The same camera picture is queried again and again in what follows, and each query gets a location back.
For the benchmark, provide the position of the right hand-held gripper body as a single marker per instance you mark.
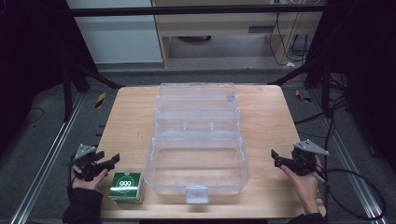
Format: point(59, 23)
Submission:
point(306, 157)

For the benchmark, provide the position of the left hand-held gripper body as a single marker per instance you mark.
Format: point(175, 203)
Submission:
point(84, 158)

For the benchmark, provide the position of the person's left hand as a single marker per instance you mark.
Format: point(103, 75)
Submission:
point(90, 183)

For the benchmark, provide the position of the person's right hand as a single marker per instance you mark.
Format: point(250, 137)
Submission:
point(303, 186)

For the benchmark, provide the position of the green and white box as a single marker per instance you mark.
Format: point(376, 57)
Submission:
point(126, 187)

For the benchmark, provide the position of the yellow and black tape strip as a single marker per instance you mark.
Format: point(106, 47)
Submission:
point(302, 96)
point(100, 100)

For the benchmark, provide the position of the clear plastic storage box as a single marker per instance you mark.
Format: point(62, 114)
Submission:
point(197, 146)

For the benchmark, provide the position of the black metal stand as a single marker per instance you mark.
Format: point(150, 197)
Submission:
point(314, 74)
point(77, 77)

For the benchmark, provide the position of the white plug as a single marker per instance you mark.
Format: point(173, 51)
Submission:
point(290, 64)

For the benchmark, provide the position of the white cabinet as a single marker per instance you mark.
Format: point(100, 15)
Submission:
point(118, 34)

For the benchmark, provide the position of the black horizontal bar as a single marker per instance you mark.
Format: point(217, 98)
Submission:
point(196, 11)

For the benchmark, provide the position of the aluminium floor rail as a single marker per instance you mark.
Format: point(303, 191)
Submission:
point(46, 158)
point(348, 161)

